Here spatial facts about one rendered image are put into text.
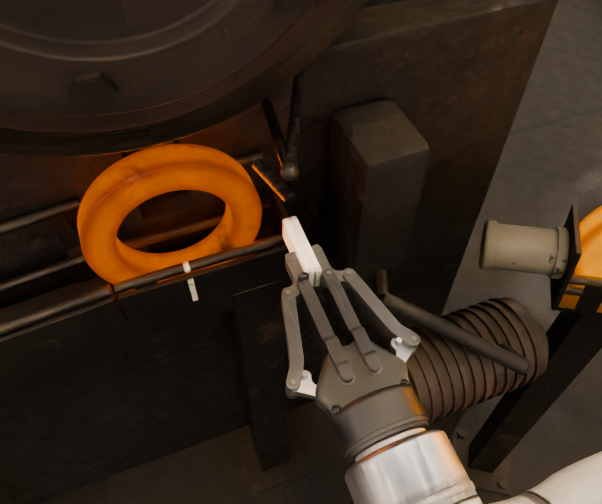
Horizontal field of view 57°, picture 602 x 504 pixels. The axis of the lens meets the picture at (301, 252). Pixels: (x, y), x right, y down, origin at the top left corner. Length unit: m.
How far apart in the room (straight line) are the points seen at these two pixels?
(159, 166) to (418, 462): 0.32
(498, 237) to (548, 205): 1.11
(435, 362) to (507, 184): 1.11
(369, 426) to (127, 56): 0.31
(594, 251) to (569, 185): 1.18
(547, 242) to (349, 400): 0.32
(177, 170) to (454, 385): 0.45
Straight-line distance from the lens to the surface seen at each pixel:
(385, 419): 0.45
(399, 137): 0.60
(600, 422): 1.42
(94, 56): 0.33
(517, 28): 0.72
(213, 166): 0.52
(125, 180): 0.51
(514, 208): 1.73
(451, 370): 0.75
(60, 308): 0.61
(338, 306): 0.51
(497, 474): 1.28
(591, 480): 0.48
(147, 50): 0.33
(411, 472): 0.43
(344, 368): 0.48
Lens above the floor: 1.18
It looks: 51 degrees down
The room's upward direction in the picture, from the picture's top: straight up
